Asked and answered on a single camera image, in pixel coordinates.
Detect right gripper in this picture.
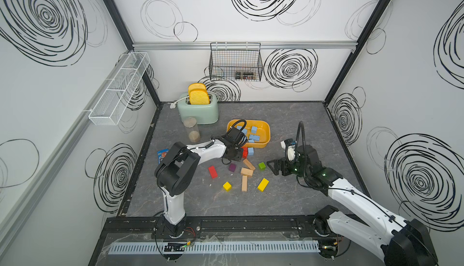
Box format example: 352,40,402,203
266,155,309,179

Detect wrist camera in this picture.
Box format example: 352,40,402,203
225,119,248,147
280,139,297,164

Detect green cube block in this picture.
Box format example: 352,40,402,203
259,162,266,171

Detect wooden block middle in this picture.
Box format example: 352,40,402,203
240,168,254,177

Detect red block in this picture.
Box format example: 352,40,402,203
208,166,218,179
242,148,248,159

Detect blue candy packet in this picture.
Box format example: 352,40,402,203
157,149,169,164

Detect mint green toaster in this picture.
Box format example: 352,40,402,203
176,92,219,125

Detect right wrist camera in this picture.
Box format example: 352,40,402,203
280,139,297,164

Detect yellow bread slice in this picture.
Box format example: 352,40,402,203
189,88,210,105
188,83,207,97

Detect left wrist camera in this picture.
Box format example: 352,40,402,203
225,119,248,147

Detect purple cube block centre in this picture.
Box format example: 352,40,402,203
228,163,236,173

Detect white wire wall shelf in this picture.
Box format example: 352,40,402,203
89,52,150,126

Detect white slotted cable duct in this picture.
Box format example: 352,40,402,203
108,241,320,255

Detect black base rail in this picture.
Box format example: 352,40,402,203
99,215,322,241

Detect glass jar with rice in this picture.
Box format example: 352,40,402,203
182,117,201,144

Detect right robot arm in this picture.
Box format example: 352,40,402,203
267,142,438,266

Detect front yellow bread slice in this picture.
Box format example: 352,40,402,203
189,88,210,105

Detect long wooden block upright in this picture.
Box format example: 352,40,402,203
241,175,248,192

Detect yellow long block front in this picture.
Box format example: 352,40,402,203
257,178,269,192

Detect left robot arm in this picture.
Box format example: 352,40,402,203
155,139,244,238

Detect items in black basket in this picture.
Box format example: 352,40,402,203
234,71,259,81

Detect red block by tub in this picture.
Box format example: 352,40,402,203
242,148,248,159

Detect blue long block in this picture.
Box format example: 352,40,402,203
250,135,261,142

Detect black wire wall basket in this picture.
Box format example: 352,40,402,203
209,42,263,81

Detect yellow cube block front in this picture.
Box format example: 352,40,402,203
223,182,232,192

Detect yellow plastic tub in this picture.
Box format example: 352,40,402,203
227,119,271,148

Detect rear yellow bread slice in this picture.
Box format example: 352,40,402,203
188,83,207,97

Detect wooden block slanted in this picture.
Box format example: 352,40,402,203
243,158,256,171

